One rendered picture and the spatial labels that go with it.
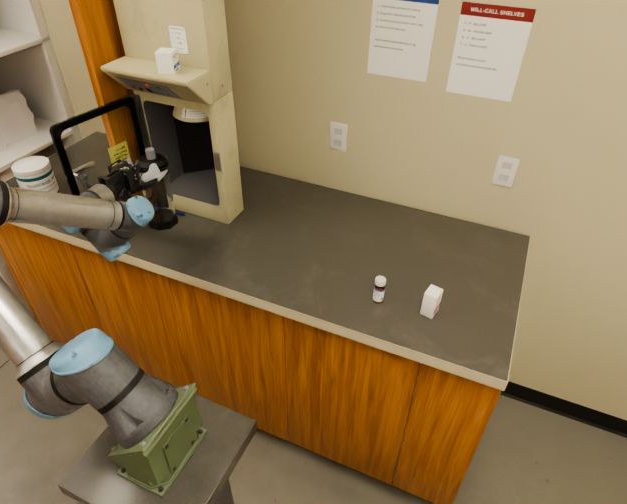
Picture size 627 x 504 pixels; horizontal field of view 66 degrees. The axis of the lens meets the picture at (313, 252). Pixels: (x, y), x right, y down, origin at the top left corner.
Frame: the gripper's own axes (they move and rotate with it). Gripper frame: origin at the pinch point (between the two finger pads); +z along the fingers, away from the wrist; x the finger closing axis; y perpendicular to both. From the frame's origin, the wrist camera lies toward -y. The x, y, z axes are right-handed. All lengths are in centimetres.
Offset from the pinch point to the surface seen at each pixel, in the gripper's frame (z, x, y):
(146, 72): 8.5, 2.4, 27.6
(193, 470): -65, -55, -31
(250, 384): -7, -33, -83
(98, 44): 13.1, 23.5, 31.7
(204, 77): 14.8, -13.5, 26.6
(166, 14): 17.9, -0.8, 41.8
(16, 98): 44, 117, -12
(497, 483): 17, -133, -124
